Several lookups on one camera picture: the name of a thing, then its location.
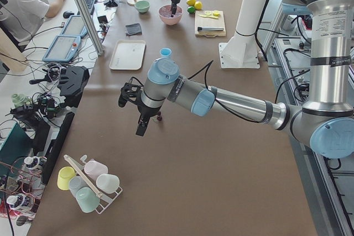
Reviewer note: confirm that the pink plastic cup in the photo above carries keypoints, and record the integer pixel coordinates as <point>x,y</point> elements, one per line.
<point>94,169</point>

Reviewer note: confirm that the seated person white shirt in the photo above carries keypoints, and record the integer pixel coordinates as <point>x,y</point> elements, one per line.
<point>23,18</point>

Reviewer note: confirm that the yellow plastic cup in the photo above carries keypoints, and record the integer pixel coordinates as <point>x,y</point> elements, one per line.
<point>65,174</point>

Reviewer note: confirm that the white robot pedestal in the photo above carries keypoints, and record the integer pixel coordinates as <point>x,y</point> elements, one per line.
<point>240,52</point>

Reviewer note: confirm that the yellow plastic knife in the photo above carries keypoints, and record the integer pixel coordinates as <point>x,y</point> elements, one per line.
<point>208,16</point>

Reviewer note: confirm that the white wire cup rack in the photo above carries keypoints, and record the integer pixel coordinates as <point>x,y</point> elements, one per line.
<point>105,199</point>

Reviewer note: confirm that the white plastic cup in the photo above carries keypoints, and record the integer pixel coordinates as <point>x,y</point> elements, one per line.
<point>108,183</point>

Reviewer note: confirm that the black computer mouse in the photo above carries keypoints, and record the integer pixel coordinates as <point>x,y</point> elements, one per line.
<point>67,14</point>

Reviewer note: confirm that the pink bowl of ice cubes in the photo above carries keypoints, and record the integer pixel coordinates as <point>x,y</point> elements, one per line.
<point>165,15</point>

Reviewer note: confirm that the blue teach pendant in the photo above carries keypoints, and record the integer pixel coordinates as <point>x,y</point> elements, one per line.
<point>74,26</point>
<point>62,49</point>

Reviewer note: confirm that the light blue plastic cup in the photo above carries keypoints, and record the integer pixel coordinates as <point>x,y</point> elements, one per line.
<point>166,53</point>

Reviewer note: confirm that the dark red cherry pair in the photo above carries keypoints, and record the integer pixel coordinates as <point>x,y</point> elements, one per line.
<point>158,117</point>

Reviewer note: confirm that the aluminium frame post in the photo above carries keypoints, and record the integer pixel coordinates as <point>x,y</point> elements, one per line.
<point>86,17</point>

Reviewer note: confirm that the green lime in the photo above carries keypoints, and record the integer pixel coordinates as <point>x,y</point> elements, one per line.
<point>191,9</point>

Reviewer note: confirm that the yellow lemon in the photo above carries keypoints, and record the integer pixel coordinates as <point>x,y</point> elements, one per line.
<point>198,5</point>
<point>190,2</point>

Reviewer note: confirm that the cream rectangular tray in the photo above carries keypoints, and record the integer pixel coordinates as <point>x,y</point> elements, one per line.
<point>127,55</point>

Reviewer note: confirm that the grey folded cloth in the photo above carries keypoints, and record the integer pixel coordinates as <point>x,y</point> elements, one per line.
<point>133,29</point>

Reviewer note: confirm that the green ceramic bowl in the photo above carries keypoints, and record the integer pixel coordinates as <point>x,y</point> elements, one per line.
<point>142,6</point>

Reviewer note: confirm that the wooden cutting board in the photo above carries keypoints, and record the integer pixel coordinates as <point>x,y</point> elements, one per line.
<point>208,22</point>

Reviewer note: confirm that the green plastic cup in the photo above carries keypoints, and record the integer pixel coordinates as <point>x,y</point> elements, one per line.
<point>87,199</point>

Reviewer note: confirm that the black keyboard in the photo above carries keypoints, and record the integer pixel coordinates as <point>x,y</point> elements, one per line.
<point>89,1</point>

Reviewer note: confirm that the grey plastic cup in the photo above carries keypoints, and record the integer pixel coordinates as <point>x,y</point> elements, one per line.
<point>75,184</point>

